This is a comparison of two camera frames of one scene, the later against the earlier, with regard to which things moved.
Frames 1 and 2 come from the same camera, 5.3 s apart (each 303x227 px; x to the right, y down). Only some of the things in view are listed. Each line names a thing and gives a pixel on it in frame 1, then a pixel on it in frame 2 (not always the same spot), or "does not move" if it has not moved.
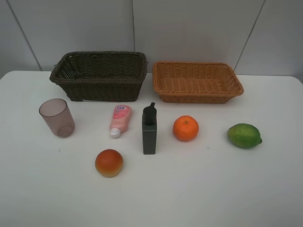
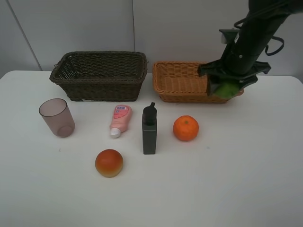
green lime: [244, 135] → [227, 91]
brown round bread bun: [109, 162] does not move
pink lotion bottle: [120, 120] does not move
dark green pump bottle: [149, 129] does not move
